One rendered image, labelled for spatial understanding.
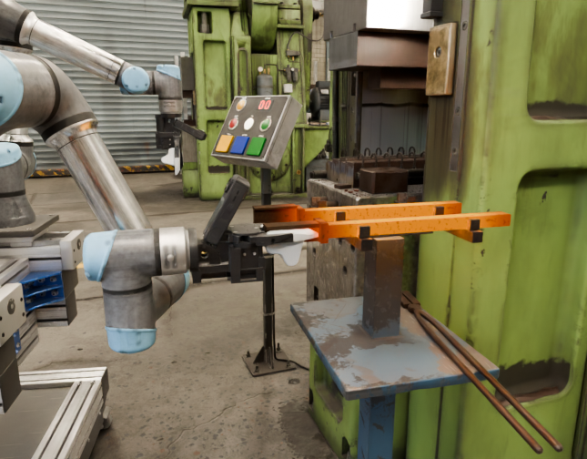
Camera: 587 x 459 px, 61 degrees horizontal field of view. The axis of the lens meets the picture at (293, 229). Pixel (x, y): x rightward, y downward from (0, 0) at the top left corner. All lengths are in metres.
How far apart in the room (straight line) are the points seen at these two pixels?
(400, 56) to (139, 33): 8.06
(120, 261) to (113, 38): 8.67
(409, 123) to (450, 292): 0.74
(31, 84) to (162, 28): 8.66
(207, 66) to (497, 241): 5.38
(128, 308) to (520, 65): 0.99
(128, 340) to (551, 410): 1.26
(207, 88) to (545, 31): 5.26
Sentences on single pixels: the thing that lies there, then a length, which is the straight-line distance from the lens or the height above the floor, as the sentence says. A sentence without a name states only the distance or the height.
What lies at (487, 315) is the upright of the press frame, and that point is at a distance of 1.38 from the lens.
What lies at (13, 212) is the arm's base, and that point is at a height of 0.86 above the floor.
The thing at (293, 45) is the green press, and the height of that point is 1.92.
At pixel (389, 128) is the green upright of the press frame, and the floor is 1.08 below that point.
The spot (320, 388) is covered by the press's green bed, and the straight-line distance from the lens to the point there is 1.90.
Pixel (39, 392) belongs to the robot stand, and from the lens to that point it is 1.97.
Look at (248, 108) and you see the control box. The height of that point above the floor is 1.15.
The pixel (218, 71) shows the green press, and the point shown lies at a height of 1.58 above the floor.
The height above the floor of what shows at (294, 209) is 0.97.
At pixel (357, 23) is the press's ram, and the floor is 1.38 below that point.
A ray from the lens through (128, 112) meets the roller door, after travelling 9.32.
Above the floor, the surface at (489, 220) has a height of 0.95.
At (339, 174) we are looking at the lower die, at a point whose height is 0.95.
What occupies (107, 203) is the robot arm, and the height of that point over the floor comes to 0.99.
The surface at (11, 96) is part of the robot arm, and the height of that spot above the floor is 1.17.
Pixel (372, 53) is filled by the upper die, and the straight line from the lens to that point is 1.53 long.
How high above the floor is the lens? 1.15
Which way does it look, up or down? 14 degrees down
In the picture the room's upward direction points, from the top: straight up
